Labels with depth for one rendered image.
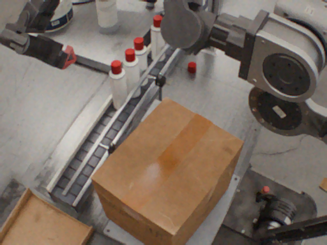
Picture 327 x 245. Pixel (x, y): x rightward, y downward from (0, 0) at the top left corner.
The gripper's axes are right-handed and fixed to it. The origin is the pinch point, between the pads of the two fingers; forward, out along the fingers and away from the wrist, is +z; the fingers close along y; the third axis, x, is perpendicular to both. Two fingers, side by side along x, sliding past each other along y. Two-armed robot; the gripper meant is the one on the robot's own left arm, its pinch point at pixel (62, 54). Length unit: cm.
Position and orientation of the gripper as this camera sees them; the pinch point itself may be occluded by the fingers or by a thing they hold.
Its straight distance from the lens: 106.0
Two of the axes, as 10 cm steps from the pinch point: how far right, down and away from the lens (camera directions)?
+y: -8.6, -4.0, 3.1
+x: -3.9, 9.2, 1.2
